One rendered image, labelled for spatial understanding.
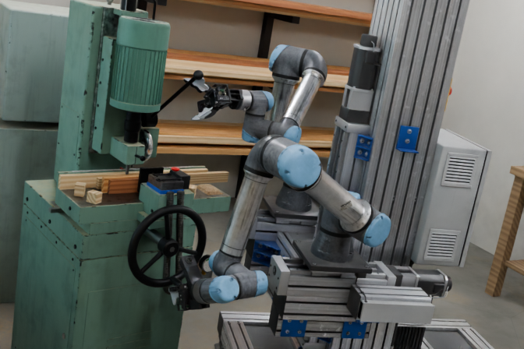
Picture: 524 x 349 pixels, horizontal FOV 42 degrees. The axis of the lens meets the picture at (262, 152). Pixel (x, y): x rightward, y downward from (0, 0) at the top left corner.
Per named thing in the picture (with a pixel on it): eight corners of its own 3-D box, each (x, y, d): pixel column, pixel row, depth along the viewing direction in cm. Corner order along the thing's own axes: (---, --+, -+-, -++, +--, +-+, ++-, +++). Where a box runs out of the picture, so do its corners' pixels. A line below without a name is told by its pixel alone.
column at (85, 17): (72, 198, 258) (92, 5, 241) (51, 179, 275) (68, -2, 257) (127, 195, 272) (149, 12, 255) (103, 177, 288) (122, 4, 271)
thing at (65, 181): (59, 189, 235) (61, 176, 234) (57, 188, 236) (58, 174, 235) (206, 181, 272) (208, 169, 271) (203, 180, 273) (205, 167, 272)
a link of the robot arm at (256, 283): (251, 260, 213) (221, 265, 207) (272, 276, 204) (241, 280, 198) (248, 283, 215) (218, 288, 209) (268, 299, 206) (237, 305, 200)
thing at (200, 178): (97, 189, 241) (99, 178, 241) (95, 188, 243) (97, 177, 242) (227, 181, 276) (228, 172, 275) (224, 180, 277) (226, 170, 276)
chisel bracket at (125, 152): (125, 169, 241) (128, 146, 239) (107, 157, 252) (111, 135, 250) (143, 168, 246) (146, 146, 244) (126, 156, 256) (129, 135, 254)
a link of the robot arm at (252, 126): (264, 146, 253) (270, 118, 250) (237, 140, 256) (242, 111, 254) (271, 143, 260) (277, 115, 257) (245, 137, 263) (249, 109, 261)
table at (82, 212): (89, 236, 216) (91, 218, 214) (53, 202, 239) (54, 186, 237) (244, 220, 253) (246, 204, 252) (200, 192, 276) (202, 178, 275)
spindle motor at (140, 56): (122, 114, 230) (133, 20, 223) (100, 101, 243) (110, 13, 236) (168, 114, 241) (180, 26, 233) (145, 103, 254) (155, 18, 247)
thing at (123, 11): (119, 30, 241) (125, -20, 237) (110, 26, 247) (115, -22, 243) (139, 32, 246) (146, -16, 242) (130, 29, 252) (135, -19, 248)
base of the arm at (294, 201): (305, 200, 296) (309, 178, 294) (316, 213, 282) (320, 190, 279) (271, 198, 292) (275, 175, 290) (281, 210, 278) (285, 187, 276)
